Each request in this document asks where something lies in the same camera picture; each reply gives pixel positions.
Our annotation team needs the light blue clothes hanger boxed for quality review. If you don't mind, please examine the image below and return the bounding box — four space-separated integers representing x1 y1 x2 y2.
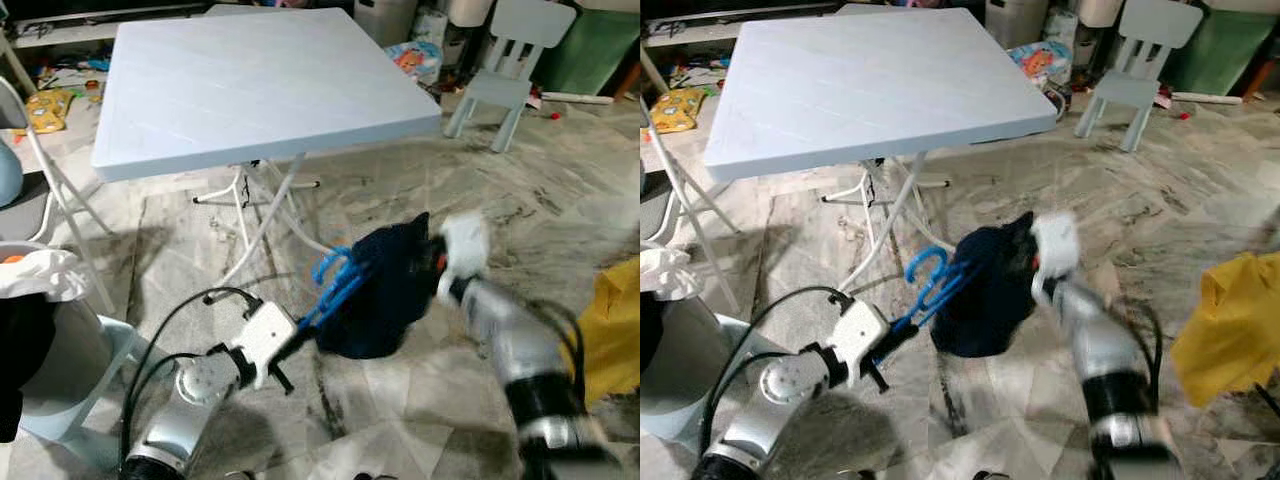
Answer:
298 246 373 333
885 246 978 337

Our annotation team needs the navy blue garment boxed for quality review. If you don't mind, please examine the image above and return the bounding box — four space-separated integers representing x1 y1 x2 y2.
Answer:
930 212 1042 360
318 212 442 361

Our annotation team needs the grey child chair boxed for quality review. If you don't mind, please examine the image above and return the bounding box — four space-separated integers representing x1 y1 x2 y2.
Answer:
1074 0 1205 154
444 0 579 154

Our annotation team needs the yellow shirt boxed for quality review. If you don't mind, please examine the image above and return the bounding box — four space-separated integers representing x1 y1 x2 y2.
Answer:
578 255 641 406
1170 250 1280 407

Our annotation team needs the colourful toy package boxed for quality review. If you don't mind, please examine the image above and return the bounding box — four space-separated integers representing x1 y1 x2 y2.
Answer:
384 40 443 87
1008 40 1074 89

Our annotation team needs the grey round laundry basket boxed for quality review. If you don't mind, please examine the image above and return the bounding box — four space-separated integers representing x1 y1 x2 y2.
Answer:
18 296 113 429
655 298 723 441

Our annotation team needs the white folding table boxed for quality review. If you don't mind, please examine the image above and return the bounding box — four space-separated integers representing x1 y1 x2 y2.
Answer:
703 3 1060 293
92 5 444 293

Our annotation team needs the black garment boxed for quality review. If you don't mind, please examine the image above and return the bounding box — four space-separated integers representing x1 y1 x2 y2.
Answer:
640 293 669 401
0 293 58 443

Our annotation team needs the white plastic bin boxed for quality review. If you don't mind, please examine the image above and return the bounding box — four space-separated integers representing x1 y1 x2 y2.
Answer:
985 0 1048 49
354 0 418 47

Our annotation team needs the green storage box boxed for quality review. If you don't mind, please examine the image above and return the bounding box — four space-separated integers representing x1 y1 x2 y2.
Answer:
1160 8 1280 97
533 8 641 97

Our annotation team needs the yellow toy mat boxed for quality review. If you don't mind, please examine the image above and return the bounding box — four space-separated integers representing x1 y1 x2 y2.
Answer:
24 87 78 135
650 87 708 135

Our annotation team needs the light blue pillow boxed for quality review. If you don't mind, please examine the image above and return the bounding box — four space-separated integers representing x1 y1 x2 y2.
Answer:
0 135 24 208

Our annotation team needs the white low shelf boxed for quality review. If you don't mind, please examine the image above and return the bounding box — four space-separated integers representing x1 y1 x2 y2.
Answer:
0 0 213 53
640 0 843 53

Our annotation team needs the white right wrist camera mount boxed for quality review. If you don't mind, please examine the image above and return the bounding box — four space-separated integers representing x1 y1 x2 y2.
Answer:
438 212 494 301
1030 210 1087 297

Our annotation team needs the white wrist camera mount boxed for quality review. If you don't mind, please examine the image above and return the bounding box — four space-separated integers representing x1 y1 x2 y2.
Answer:
438 212 494 301
232 300 299 387
1030 210 1087 297
830 298 894 387

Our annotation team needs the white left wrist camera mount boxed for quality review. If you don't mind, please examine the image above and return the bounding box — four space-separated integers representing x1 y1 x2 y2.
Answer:
232 300 299 387
830 298 894 387

